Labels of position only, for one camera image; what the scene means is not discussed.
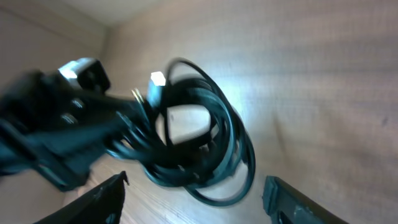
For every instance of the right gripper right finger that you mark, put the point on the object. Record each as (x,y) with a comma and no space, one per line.
(286,205)

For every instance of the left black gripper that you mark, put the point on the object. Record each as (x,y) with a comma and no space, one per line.
(57,130)

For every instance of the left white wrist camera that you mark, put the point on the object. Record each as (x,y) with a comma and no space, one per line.
(86,73)

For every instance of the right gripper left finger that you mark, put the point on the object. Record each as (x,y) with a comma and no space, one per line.
(103,204)

